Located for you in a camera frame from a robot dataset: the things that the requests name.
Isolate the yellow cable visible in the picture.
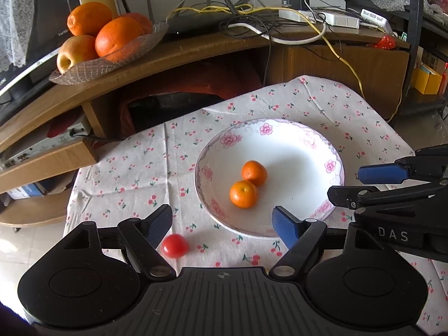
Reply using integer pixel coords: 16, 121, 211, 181
168, 3, 403, 123

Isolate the small mandarin orange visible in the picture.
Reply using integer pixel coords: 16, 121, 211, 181
241, 161, 268, 186

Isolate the black metal shelf rack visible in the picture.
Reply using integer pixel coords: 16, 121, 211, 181
346, 0, 447, 115

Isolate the white thick cable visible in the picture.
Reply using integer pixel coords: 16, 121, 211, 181
227, 20, 328, 46

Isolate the yellow red apple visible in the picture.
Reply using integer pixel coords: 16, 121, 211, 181
56, 35, 98, 74

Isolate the oval orange kumquat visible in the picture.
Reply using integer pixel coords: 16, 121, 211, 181
229, 181, 258, 209

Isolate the white floral porcelain bowl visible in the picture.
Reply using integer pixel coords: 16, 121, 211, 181
194, 118, 345, 239

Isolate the glass fruit dish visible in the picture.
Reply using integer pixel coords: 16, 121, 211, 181
49, 21, 169, 86

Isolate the white lace cloth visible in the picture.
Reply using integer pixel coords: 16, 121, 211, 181
1, 0, 35, 72

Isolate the wooden TV cabinet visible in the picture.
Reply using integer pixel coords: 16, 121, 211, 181
1, 35, 412, 228

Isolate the white adapter box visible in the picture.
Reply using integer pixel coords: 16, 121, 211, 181
360, 8, 393, 36

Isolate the red plastic item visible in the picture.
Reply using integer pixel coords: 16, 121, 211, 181
374, 35, 396, 50

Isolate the white power strip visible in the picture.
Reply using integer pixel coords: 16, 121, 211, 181
279, 9, 360, 30

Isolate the red cherry tomato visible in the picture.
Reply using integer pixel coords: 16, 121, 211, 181
161, 234, 189, 259

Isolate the large orange front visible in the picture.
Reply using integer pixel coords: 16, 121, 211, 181
95, 16, 144, 57

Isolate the large orange top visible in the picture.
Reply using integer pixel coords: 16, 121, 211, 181
67, 2, 112, 36

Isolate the orange fruit behind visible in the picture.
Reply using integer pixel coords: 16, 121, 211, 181
125, 12, 153, 34

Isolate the large orange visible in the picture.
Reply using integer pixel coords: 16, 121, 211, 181
95, 16, 144, 57
67, 2, 112, 36

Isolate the black router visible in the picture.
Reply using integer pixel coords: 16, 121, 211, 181
163, 0, 252, 42

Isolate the television screen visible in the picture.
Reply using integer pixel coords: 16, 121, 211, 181
1, 0, 80, 106

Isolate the yellow box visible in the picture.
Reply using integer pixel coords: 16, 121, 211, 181
411, 63, 442, 95

